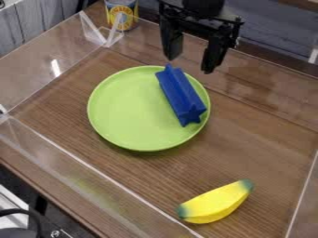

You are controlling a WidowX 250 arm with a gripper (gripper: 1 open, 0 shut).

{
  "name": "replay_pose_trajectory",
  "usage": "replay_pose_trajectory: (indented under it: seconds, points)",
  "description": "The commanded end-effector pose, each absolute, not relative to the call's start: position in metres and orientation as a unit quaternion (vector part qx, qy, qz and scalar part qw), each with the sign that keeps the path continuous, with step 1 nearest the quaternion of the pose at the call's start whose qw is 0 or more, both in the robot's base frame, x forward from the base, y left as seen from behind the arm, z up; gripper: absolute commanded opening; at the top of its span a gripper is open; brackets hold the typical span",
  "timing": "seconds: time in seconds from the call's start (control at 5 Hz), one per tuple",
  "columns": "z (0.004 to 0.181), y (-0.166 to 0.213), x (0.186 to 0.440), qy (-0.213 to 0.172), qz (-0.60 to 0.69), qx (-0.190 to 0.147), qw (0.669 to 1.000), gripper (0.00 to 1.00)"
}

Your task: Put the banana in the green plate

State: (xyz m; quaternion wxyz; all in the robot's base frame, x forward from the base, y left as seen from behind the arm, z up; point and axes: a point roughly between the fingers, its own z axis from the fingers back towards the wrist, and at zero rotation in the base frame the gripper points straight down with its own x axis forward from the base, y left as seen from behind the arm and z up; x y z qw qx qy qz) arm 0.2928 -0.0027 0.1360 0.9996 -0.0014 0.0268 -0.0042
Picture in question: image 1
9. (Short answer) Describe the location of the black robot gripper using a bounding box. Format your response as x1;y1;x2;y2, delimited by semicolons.
158;0;245;74

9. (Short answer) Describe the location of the yellow toy banana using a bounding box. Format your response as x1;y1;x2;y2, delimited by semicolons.
177;179;254;224

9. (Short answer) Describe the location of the green round plate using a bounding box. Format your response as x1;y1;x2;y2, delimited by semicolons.
87;65;210;152

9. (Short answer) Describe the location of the yellow labelled tin can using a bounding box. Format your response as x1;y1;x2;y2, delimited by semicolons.
105;0;139;31

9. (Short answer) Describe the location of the blue star-shaped block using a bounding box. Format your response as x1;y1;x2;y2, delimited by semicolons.
155;64;207;126

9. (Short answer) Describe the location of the clear acrylic corner bracket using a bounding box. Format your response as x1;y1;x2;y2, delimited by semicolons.
79;11;125;48

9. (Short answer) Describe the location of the clear acrylic tray wall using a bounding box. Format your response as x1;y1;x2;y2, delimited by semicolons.
0;110;203;238

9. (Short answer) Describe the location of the black cable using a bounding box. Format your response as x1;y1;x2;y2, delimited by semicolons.
0;208;44;238

